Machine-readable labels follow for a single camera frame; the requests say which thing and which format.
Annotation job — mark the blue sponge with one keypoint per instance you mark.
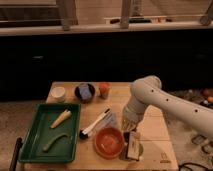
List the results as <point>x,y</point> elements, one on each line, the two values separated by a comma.
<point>84,91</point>

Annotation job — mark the red bowl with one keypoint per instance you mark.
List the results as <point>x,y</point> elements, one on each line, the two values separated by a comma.
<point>108,142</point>

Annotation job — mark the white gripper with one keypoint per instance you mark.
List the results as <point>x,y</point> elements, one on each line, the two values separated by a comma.
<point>133,114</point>

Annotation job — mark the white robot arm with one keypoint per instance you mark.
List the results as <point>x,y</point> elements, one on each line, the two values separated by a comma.
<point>148,91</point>

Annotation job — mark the spice jar rack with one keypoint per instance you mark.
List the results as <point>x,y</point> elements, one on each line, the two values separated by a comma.
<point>205,144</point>

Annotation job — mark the green plastic tray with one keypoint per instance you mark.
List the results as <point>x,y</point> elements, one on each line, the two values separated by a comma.
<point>39,133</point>

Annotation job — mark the white box with brush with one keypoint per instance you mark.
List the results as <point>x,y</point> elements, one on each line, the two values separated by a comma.
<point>133,149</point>

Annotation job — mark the green vegetable toy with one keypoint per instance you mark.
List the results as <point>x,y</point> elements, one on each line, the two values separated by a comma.
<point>51,142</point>

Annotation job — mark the clear plastic bag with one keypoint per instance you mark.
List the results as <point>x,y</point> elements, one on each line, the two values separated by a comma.
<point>109,121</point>

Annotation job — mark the yellow corn toy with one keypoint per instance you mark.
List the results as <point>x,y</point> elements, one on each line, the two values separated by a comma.
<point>62,117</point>

